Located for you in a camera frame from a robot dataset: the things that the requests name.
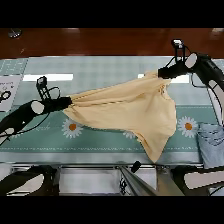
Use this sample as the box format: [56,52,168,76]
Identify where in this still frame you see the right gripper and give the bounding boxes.
[157,64,186,80]

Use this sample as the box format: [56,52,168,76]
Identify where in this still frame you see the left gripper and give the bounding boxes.
[49,96,73,112]

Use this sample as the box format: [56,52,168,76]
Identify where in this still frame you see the yellow shirt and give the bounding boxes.
[62,70,178,164]

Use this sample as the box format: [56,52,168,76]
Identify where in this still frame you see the light blue jeans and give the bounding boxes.
[197,122,224,169]

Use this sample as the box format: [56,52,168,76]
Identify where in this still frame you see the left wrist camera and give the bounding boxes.
[35,75,52,100]

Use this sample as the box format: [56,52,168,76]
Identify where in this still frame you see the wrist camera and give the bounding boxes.
[171,38,185,63]
[35,75,52,100]

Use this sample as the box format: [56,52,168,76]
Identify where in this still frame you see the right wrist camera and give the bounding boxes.
[171,38,185,63]

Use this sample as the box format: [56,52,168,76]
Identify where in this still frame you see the black cable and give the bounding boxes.
[190,72,209,89]

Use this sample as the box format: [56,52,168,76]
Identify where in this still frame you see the silver frame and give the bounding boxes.
[0,161,224,197]

